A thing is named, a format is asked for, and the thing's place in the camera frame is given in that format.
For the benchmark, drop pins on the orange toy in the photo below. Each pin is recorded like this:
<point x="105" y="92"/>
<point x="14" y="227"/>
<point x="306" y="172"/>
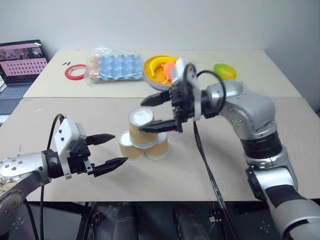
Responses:
<point x="168" y="67"/>

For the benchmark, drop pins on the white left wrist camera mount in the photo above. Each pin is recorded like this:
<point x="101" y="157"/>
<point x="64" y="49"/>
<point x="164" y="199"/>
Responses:
<point x="67" y="131"/>

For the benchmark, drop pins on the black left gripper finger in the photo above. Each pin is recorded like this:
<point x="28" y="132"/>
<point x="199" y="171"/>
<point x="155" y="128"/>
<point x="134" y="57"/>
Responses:
<point x="110" y="166"/>
<point x="101" y="138"/>

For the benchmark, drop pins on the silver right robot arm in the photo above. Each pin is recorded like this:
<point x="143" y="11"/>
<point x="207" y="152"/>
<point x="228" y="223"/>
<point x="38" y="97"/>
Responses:
<point x="252" y="105"/>

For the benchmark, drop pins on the brown ribbed paper cup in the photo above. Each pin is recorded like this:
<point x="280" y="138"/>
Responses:
<point x="128" y="151"/>
<point x="157" y="150"/>
<point x="136" y="136"/>

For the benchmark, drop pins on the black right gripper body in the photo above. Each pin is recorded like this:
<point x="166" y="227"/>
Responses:
<point x="183" y="100"/>

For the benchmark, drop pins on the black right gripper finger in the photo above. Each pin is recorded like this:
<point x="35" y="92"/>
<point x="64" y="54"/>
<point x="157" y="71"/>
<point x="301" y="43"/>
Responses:
<point x="156" y="99"/>
<point x="160" y="127"/>

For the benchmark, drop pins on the blue egg tray in bag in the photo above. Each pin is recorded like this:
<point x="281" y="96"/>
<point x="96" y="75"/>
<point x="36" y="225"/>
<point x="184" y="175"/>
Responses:
<point x="110" y="51"/>

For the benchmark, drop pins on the grey open laptop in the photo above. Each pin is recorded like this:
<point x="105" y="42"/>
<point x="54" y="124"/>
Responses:
<point x="21" y="67"/>

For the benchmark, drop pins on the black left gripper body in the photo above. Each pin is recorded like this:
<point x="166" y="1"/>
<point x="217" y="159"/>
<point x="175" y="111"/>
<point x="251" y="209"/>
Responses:
<point x="78" y="162"/>

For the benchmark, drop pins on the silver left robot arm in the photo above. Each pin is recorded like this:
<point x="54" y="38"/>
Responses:
<point x="22" y="166"/>

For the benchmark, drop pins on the light blue egg tray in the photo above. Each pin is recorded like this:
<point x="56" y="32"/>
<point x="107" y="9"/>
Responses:
<point x="120" y="66"/>

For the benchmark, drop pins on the yellow toy banana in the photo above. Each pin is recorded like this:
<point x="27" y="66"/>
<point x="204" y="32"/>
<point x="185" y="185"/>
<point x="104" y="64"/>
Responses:
<point x="156" y="63"/>

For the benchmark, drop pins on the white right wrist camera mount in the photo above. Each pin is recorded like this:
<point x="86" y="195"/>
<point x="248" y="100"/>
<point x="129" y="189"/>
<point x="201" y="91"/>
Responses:
<point x="178" y="68"/>

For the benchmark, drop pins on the green yellow toy mango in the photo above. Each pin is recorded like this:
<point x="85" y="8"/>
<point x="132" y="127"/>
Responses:
<point x="225" y="71"/>

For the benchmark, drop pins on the pale purple plate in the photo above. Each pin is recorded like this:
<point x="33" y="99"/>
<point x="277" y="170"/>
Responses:
<point x="157" y="87"/>

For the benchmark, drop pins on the red tape roll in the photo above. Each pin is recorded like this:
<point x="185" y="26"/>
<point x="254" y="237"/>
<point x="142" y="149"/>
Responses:
<point x="68" y="74"/>

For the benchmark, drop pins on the yellow bowl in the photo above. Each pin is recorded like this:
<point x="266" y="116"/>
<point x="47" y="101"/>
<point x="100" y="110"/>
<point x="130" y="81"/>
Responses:
<point x="160" y="79"/>

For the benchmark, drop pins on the beige egg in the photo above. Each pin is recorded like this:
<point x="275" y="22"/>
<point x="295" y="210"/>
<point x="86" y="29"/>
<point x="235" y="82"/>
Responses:
<point x="94" y="59"/>
<point x="93" y="74"/>
<point x="94" y="66"/>

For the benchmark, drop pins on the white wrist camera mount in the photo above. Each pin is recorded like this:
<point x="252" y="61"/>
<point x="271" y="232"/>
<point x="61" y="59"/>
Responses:
<point x="67" y="131"/>
<point x="178" y="68"/>

